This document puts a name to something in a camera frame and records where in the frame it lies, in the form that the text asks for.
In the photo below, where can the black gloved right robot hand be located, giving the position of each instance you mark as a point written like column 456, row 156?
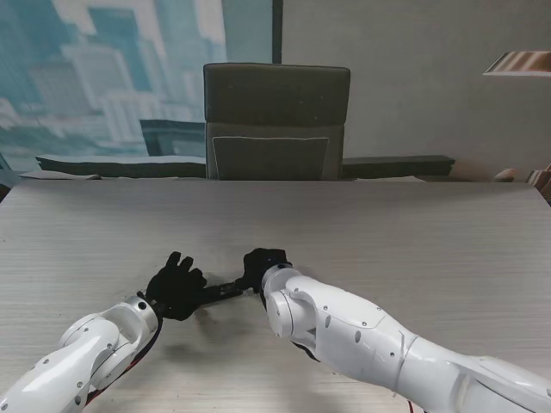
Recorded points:
column 262, row 262

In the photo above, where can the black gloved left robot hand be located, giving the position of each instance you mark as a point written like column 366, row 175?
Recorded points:
column 176, row 288

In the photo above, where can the black remote control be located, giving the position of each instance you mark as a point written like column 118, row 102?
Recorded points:
column 221, row 292

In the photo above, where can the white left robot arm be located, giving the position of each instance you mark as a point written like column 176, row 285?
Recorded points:
column 86, row 344

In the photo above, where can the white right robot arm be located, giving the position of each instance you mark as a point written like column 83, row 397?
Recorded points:
column 366, row 340

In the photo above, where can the long dark low cabinet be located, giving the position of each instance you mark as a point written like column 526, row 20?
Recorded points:
column 120, row 165

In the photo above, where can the grey office chair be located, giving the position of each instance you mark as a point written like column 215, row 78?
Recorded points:
column 275, row 125

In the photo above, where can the white paper sheet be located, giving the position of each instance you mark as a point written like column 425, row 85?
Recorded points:
column 387, row 178

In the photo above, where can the grey paper sheet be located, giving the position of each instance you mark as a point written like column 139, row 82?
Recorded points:
column 60, row 175

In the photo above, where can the short dark low cabinet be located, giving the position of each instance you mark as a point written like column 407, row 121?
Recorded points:
column 396, row 165

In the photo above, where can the dark object at table corner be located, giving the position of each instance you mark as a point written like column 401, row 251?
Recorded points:
column 4, row 180

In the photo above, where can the small tan object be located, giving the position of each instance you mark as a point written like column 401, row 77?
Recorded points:
column 504, row 175

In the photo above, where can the brown wooden furniture edge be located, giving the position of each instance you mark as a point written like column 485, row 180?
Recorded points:
column 541, row 183

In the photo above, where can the dark window frame post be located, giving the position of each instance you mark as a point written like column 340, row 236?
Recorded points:
column 277, row 30

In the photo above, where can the wooden wall shelf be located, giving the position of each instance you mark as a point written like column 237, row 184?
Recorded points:
column 521, row 62

